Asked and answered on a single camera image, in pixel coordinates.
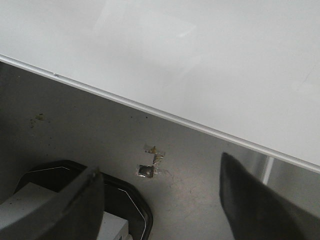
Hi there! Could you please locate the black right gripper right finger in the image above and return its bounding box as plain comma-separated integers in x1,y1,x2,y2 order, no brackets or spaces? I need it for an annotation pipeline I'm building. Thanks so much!
219,152,320,240

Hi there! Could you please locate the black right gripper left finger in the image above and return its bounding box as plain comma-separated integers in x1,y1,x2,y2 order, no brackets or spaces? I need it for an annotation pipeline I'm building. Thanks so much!
0,167,104,240

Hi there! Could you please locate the black plastic tray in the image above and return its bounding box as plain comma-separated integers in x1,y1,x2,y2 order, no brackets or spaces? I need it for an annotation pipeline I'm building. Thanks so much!
15,160,153,240

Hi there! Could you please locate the grey box in tray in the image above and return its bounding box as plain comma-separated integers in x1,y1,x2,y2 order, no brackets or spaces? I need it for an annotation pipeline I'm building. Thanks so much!
0,183,133,240

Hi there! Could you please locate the torn tape residue patch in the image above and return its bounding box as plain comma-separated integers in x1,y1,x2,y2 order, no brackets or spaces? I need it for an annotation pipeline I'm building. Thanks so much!
134,143,171,179

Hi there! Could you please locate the white whiteboard with aluminium frame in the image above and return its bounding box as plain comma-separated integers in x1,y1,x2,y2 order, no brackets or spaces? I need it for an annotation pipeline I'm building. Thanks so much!
0,0,320,172

